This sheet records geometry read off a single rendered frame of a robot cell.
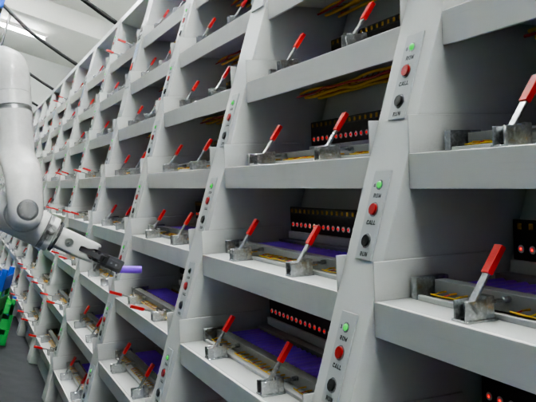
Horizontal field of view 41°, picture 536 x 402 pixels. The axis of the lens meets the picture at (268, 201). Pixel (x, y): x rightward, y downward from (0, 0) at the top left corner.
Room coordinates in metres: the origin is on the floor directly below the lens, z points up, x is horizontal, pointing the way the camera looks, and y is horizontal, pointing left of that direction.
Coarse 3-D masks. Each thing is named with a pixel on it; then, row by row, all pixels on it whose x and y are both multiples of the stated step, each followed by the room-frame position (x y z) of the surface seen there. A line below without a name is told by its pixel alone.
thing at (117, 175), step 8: (144, 152) 2.47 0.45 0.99; (112, 168) 2.86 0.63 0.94; (120, 168) 2.71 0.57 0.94; (128, 168) 2.88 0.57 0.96; (136, 168) 2.46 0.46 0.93; (112, 176) 2.71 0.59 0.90; (120, 176) 2.58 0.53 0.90; (128, 176) 2.46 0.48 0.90; (136, 176) 2.35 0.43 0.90; (112, 184) 2.72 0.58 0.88; (120, 184) 2.59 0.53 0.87; (128, 184) 2.46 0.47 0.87; (136, 184) 2.35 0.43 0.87
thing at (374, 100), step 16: (368, 0) 1.56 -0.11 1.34; (384, 0) 1.49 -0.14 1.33; (352, 16) 1.61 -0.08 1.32; (368, 16) 1.54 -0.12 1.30; (384, 16) 1.47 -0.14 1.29; (336, 96) 1.60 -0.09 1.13; (352, 96) 1.53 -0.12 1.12; (368, 96) 1.46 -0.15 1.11; (336, 112) 1.58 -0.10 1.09; (352, 112) 1.51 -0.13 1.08; (304, 192) 1.64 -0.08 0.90; (320, 192) 1.56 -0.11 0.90; (336, 192) 1.50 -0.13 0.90; (352, 192) 1.44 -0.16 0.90; (336, 208) 1.48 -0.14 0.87; (352, 208) 1.42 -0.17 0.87; (304, 240) 1.58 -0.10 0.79; (480, 400) 0.99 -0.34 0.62
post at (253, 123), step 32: (256, 32) 1.58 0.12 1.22; (288, 32) 1.59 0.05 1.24; (320, 32) 1.62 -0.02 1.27; (288, 96) 1.60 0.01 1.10; (320, 96) 1.63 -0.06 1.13; (256, 128) 1.58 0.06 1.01; (288, 128) 1.61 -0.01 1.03; (224, 192) 1.57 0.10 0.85; (256, 192) 1.59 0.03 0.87; (288, 192) 1.62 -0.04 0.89; (224, 224) 1.57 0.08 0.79; (288, 224) 1.63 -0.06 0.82; (192, 256) 1.62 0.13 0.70; (192, 288) 1.57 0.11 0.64; (224, 288) 1.59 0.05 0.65; (192, 384) 1.58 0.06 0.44
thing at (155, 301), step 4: (140, 288) 2.20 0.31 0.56; (136, 292) 2.18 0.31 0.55; (140, 292) 2.13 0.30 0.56; (144, 292) 2.12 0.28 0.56; (148, 296) 2.05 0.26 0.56; (152, 296) 2.04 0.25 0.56; (144, 300) 2.09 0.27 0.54; (148, 300) 2.04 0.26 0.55; (152, 300) 2.00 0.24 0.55; (156, 300) 1.97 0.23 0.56; (160, 300) 1.97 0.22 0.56; (144, 304) 2.01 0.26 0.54; (152, 304) 1.99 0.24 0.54; (156, 304) 1.96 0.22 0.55; (160, 304) 1.92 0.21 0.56; (164, 304) 1.91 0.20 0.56; (168, 304) 1.90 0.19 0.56; (160, 308) 1.92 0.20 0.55; (164, 308) 1.88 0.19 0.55; (168, 308) 1.85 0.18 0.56; (172, 308) 1.84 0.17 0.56
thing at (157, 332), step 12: (168, 276) 2.26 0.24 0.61; (120, 288) 2.21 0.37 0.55; (132, 288) 2.20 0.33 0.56; (144, 288) 2.22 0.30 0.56; (156, 288) 2.25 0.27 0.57; (168, 288) 2.26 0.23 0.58; (120, 300) 2.15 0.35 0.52; (120, 312) 2.14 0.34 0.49; (132, 312) 1.98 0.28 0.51; (144, 312) 1.94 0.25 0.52; (132, 324) 1.99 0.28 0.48; (144, 324) 1.86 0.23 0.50; (156, 324) 1.77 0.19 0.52; (168, 324) 1.65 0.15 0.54; (156, 336) 1.75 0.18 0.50
